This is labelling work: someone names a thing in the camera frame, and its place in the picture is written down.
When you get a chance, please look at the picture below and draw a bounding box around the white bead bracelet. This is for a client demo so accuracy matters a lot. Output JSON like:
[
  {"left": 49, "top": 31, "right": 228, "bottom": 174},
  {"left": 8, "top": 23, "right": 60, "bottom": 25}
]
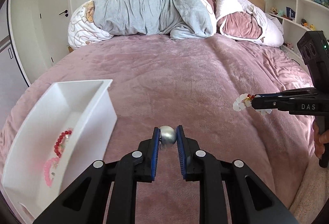
[{"left": 232, "top": 92, "right": 273, "bottom": 116}]

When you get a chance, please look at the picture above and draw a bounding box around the pink bead bracelet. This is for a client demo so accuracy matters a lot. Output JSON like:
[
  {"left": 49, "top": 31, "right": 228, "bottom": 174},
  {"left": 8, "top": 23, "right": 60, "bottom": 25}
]
[{"left": 43, "top": 157, "right": 61, "bottom": 187}]

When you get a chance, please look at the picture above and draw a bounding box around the red bead bracelet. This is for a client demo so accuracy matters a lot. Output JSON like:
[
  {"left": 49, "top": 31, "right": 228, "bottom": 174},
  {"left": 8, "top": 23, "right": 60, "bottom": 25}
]
[{"left": 53, "top": 129, "right": 73, "bottom": 159}]

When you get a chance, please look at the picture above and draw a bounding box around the silver dome earring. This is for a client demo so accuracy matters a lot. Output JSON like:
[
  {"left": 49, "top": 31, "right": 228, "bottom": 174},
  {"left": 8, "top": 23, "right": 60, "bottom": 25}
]
[{"left": 160, "top": 126, "right": 177, "bottom": 148}]

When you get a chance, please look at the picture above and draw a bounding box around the person right hand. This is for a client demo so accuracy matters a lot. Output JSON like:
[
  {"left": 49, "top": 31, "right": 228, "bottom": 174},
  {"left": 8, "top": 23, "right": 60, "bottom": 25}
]
[{"left": 312, "top": 120, "right": 329, "bottom": 159}]

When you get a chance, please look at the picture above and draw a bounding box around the white storage box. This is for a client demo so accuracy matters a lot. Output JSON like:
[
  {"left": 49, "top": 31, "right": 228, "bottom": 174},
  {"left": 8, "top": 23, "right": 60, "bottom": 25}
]
[{"left": 2, "top": 79, "right": 117, "bottom": 223}]

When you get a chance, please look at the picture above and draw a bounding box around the pink velvet pillow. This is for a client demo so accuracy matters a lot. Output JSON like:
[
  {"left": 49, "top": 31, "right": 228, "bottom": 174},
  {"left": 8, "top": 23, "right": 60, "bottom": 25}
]
[{"left": 216, "top": 0, "right": 284, "bottom": 47}]

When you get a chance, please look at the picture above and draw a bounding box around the pink bed blanket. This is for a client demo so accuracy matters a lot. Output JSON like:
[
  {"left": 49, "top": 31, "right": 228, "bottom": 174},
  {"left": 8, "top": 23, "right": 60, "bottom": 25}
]
[{"left": 1, "top": 35, "right": 322, "bottom": 223}]

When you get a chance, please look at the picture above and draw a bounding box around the white display shelf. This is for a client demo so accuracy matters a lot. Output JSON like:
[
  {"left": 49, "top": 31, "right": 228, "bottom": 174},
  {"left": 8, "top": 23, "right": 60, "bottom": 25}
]
[{"left": 266, "top": 0, "right": 328, "bottom": 66}]

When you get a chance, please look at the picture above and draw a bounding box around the grey sliding wardrobe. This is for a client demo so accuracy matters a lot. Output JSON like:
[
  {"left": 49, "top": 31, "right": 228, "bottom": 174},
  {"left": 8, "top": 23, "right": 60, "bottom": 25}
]
[{"left": 0, "top": 0, "right": 28, "bottom": 126}]

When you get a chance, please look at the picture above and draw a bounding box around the grey duvet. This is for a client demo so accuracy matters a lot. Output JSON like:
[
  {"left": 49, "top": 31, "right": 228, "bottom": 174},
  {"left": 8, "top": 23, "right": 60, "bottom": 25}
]
[{"left": 93, "top": 0, "right": 216, "bottom": 40}]

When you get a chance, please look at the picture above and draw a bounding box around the white cartoon print pillow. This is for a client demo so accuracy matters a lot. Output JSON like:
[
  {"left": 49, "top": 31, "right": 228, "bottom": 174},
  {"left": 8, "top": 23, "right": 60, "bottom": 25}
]
[{"left": 67, "top": 0, "right": 113, "bottom": 50}]

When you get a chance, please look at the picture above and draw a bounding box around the white door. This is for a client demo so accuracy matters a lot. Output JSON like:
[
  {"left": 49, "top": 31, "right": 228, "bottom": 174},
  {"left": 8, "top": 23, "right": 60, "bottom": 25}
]
[{"left": 8, "top": 0, "right": 71, "bottom": 83}]

